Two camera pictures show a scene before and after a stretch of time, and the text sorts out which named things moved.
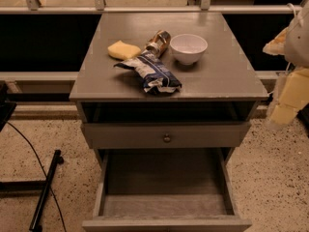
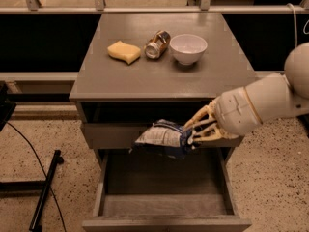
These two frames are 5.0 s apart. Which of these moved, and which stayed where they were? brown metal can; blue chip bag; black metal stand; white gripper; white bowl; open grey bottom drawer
Moved: white gripper; blue chip bag
Stayed: brown metal can; open grey bottom drawer; white bowl; black metal stand
